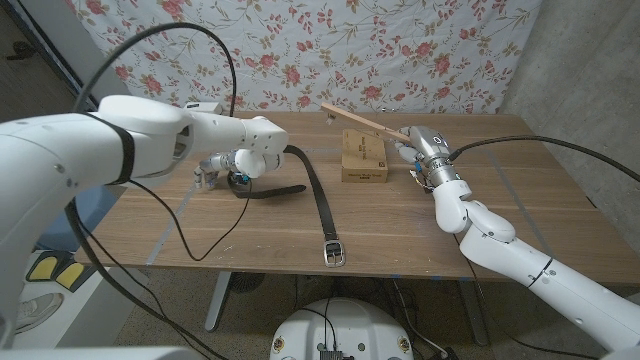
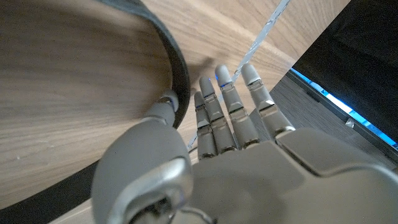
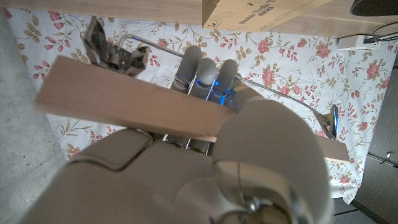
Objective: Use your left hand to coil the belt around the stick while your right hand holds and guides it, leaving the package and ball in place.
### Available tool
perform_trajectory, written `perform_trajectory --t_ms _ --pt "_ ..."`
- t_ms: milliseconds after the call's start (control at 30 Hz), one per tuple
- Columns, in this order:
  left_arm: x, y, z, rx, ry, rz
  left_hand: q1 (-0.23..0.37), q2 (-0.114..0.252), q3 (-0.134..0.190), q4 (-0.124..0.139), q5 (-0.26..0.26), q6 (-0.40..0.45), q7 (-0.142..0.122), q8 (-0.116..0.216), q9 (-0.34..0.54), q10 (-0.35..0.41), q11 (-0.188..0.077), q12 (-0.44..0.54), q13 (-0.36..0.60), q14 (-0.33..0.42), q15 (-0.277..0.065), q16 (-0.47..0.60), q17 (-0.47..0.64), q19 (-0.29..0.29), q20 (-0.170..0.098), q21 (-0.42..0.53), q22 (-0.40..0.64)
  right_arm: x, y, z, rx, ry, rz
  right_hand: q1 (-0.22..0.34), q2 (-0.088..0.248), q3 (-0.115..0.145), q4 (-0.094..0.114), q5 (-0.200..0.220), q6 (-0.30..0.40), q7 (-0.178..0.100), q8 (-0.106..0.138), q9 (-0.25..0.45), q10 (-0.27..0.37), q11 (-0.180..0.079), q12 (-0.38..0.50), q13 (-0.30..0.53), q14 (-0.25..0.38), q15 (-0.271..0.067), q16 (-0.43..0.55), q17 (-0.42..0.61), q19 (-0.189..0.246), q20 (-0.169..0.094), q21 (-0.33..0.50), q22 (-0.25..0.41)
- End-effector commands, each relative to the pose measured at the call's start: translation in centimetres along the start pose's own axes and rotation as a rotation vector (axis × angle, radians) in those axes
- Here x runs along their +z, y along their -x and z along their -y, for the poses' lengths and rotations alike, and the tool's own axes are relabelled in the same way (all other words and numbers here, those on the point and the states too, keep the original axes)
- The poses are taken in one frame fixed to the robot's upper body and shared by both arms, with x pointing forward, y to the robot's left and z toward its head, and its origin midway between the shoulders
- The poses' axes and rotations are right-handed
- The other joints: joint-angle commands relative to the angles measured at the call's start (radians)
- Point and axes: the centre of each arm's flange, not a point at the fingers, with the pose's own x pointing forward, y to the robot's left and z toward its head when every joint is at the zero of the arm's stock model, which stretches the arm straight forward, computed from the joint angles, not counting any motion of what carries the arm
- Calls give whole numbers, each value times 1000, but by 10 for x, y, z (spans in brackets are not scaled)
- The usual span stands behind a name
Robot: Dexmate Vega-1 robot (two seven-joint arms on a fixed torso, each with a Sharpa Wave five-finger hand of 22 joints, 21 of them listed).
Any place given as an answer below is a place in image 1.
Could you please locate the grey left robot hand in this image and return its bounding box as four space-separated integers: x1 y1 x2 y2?
193 150 242 191

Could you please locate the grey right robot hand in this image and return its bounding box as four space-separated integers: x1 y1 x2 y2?
394 125 462 191

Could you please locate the wooden stick with metal clips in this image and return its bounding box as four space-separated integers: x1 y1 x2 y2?
320 102 412 144

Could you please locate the black leather belt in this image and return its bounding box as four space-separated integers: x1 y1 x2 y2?
227 144 347 269

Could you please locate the brown cardboard package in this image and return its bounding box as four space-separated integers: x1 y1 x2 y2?
341 128 389 184

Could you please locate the white power box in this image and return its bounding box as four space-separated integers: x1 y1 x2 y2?
184 101 224 115

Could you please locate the blue plastic bin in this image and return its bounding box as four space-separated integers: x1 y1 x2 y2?
34 185 112 254

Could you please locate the grey table leg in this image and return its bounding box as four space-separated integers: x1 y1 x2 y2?
204 271 234 332
457 279 489 346

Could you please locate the floral backdrop cloth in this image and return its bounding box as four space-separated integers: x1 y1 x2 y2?
67 0 544 139

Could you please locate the black yellow foot pedal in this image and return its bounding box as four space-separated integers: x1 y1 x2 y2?
25 252 99 294

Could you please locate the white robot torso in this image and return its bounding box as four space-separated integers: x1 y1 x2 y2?
269 298 415 360

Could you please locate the black door hook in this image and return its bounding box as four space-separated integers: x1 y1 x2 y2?
5 40 37 62

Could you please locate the grey sneaker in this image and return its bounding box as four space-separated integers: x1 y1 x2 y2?
14 292 65 335

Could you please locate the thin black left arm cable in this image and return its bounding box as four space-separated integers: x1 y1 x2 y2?
127 177 253 263

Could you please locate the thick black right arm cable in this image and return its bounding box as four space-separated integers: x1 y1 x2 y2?
447 134 640 184

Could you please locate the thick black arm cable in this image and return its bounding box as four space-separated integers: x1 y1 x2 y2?
447 134 640 184
64 21 239 360

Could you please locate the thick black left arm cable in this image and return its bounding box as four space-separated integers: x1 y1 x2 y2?
64 21 239 360

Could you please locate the white cable under table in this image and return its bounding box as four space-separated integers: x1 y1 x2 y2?
392 279 444 357

